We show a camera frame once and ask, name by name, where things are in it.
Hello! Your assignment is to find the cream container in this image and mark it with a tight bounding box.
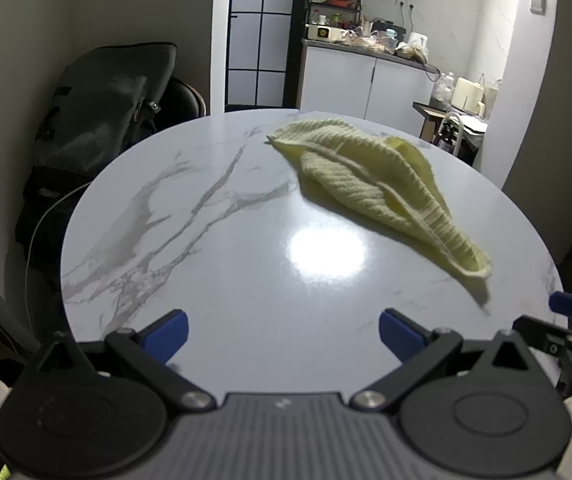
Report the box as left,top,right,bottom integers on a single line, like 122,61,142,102
453,77,485,112

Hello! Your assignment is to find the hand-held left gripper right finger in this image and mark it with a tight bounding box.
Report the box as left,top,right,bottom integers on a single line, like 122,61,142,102
350,308,548,414

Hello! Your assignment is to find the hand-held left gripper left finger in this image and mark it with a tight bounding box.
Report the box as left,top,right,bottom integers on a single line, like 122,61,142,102
31,309,218,414

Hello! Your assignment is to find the pale yellow towel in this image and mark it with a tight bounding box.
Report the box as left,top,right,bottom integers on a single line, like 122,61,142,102
266,118,493,307

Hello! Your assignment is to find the white kitchen cabinet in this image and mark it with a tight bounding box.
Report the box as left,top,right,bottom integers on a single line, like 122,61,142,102
298,39,440,137

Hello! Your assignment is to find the black bag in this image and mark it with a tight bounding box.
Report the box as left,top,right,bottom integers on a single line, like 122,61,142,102
15,44,178,266

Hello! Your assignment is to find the black kitchen shelf rack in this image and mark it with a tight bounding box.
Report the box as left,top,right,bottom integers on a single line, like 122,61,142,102
308,0,365,29

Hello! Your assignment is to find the black framed glass door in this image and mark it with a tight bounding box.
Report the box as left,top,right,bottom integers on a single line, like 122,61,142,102
224,0,303,112

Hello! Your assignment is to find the dark chair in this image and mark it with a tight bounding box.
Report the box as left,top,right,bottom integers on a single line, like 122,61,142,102
162,76,210,122

